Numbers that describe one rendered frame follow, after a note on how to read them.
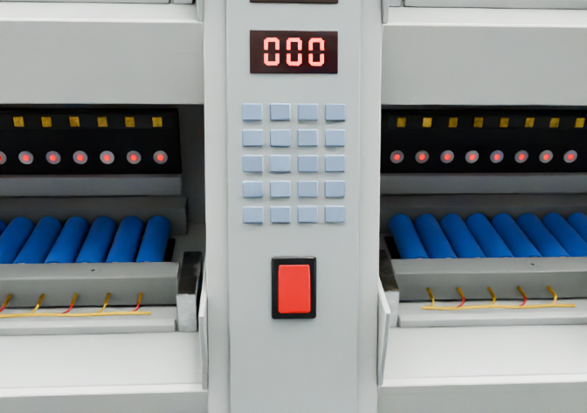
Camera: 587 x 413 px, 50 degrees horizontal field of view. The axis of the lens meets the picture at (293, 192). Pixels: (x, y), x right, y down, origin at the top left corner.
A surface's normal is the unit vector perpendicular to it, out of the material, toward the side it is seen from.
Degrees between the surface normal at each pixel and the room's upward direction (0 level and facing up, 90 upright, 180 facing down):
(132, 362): 21
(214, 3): 90
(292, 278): 84
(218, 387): 90
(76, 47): 111
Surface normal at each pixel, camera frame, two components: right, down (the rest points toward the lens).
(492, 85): 0.06, 0.44
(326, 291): 0.07, 0.09
